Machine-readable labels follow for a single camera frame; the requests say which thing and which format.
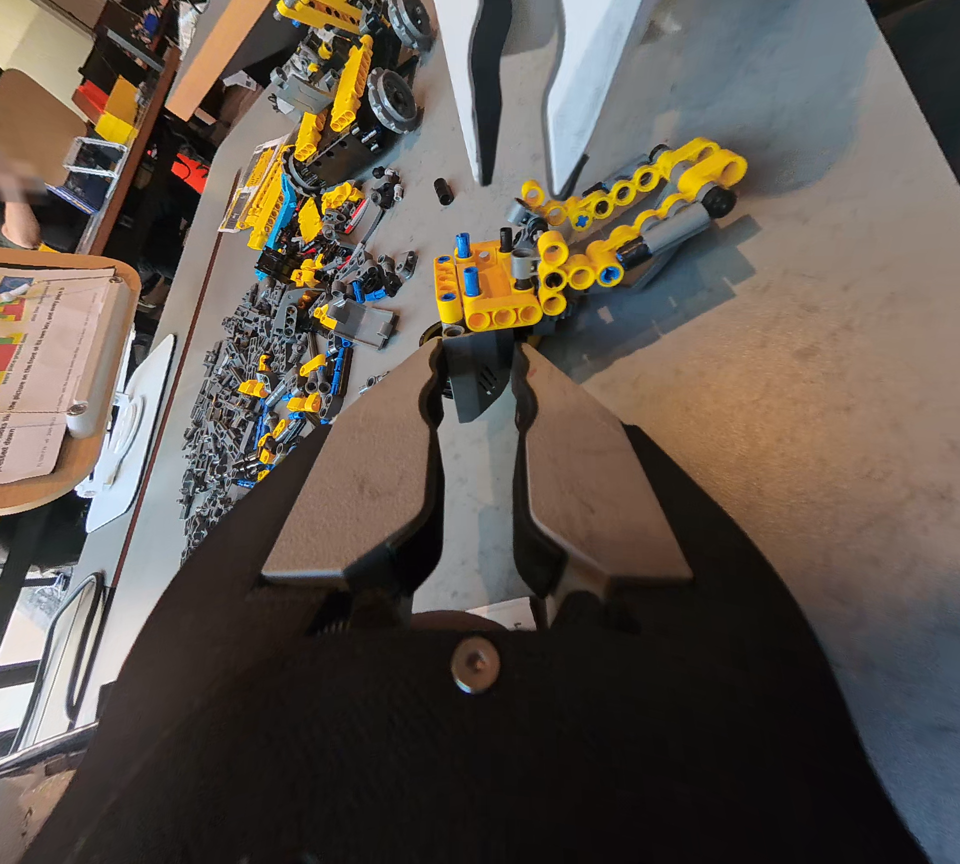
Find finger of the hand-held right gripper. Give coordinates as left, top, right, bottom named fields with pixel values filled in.
left=542, top=0, right=689, bottom=199
left=422, top=0, right=528, bottom=188

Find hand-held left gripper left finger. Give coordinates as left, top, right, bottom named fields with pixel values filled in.
left=261, top=341, right=445, bottom=614

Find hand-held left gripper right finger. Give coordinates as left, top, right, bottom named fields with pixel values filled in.
left=512, top=343, right=694, bottom=604

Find yellow brick arm with piston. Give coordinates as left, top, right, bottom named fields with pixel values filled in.
left=504, top=136, right=750, bottom=295

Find yellow brick assembly with gear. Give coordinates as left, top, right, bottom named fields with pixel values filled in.
left=420, top=230, right=571, bottom=426

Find another person's forearm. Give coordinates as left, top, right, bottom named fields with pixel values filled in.
left=0, top=200, right=42, bottom=250

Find grey desk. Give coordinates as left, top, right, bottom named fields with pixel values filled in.
left=75, top=0, right=960, bottom=805

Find yellow black brick vehicle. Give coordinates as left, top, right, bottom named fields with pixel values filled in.
left=268, top=0, right=440, bottom=186

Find pile of loose building bricks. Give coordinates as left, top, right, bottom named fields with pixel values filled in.
left=176, top=166, right=421, bottom=565

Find grey curved panel brick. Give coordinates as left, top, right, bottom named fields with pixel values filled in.
left=330, top=300, right=400, bottom=349

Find orange wooden table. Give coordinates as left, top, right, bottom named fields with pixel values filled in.
left=165, top=0, right=339, bottom=124

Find yellow and blue beam stack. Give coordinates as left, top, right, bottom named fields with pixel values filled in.
left=247, top=144, right=301, bottom=254

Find clear sticker sheet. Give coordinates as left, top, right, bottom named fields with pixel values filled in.
left=217, top=142, right=264, bottom=237

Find printed paper sheets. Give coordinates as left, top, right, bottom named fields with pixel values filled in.
left=0, top=264, right=125, bottom=486

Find yellow storage bin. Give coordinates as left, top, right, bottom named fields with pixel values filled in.
left=93, top=76, right=142, bottom=147

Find metal frame chair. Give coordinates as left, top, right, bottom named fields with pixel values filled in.
left=0, top=571, right=106, bottom=775

